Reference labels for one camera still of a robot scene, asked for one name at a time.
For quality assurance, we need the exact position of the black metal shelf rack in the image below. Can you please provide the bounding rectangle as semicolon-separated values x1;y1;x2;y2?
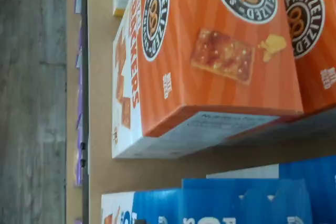
79;0;90;224

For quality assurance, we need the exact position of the orange pretzel crackers box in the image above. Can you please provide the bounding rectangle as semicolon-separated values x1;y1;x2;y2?
279;0;336;114
112;0;305;159

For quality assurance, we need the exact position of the brown shelf board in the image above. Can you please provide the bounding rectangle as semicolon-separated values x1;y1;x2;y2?
87;0;336;224
65;0;81;224

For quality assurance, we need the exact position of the blue white pretzel crackers box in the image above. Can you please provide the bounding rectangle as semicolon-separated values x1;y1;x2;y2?
101;178;313;224
206;155;336;224

